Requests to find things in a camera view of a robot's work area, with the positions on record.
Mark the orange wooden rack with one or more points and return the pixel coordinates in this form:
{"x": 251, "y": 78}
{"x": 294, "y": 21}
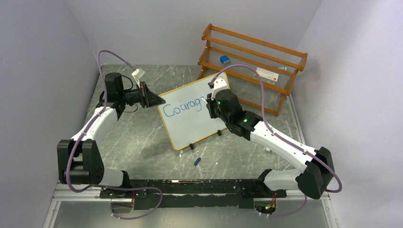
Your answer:
{"x": 243, "y": 49}

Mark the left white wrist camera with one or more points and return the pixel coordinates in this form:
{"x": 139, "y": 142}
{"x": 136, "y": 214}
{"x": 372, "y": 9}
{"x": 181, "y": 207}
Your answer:
{"x": 137, "y": 74}

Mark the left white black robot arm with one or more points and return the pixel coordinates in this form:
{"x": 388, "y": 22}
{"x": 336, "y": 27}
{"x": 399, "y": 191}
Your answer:
{"x": 79, "y": 159}

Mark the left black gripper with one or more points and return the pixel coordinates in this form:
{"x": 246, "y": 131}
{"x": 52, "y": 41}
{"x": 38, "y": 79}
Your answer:
{"x": 148, "y": 99}

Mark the whiteboard metal stand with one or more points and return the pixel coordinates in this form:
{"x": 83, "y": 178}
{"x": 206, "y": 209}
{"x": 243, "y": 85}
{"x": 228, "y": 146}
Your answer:
{"x": 219, "y": 133}

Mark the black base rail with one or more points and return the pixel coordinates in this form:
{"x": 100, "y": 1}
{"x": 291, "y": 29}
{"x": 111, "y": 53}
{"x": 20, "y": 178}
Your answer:
{"x": 194, "y": 193}

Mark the blue whiteboard eraser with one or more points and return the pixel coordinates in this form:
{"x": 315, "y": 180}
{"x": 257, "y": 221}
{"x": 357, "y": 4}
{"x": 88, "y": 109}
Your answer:
{"x": 225, "y": 60}

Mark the yellow framed whiteboard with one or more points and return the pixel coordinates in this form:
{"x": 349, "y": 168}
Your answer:
{"x": 185, "y": 115}

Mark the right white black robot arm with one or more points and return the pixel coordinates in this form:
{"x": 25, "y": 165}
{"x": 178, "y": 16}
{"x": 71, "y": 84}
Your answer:
{"x": 313, "y": 168}

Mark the blue marker cap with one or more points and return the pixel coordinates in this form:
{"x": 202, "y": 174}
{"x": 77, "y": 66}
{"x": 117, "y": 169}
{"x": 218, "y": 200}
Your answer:
{"x": 197, "y": 161}

